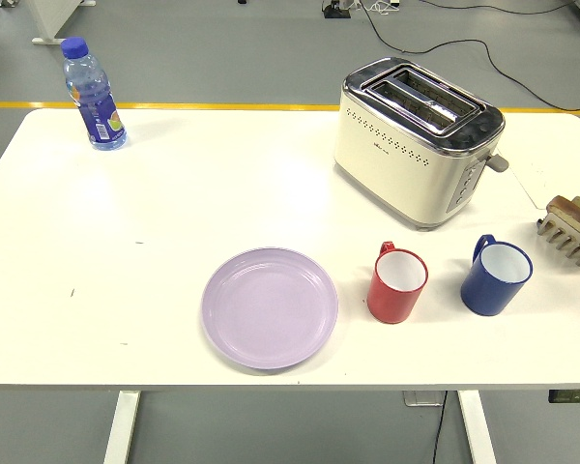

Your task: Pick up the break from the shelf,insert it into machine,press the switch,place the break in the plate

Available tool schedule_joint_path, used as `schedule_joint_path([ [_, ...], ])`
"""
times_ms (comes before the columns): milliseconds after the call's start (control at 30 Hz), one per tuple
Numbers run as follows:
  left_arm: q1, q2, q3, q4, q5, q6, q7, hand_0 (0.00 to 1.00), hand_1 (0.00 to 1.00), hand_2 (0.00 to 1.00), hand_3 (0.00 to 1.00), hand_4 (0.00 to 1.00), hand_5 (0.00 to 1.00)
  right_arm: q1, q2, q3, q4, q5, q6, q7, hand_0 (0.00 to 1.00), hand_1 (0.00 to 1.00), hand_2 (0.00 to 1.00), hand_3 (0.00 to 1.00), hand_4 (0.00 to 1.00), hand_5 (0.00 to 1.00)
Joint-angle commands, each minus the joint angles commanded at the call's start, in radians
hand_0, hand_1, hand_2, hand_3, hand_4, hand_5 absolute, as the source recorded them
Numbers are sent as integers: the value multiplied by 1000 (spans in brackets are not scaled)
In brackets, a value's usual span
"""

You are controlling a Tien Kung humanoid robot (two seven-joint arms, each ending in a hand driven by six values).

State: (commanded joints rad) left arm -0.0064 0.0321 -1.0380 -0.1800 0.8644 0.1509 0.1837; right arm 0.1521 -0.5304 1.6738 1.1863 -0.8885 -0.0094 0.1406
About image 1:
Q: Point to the black power strip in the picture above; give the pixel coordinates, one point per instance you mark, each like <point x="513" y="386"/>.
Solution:
<point x="336" y="13"/>

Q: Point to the black table control panel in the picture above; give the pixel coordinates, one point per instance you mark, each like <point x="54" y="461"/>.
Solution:
<point x="572" y="395"/>

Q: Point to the yellow floor tape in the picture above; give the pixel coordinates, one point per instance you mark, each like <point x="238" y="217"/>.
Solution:
<point x="29" y="104"/>

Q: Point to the metal toast rack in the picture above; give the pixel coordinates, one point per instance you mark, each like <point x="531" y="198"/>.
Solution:
<point x="568" y="247"/>

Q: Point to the red mug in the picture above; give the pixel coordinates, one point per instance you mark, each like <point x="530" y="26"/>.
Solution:
<point x="389" y="302"/>

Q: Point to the white table leg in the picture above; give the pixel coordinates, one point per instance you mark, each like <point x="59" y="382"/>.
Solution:
<point x="476" y="425"/>
<point x="121" y="425"/>

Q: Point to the bread slice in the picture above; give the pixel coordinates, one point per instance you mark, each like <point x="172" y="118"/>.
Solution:
<point x="568" y="208"/>

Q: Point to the cream and chrome toaster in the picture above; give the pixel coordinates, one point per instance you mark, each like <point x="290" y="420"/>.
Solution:
<point x="391" y="164"/>

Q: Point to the clear under-table bracket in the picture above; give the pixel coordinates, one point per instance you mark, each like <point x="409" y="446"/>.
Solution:
<point x="423" y="398"/>

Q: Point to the blue mug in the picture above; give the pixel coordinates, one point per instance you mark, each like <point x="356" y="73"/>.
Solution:
<point x="485" y="292"/>

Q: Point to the clear bottle with blue cap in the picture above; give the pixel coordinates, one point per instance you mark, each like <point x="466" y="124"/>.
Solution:
<point x="99" y="111"/>

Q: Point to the lilac round plate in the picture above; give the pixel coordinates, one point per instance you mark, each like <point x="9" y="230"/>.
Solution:
<point x="269" y="309"/>

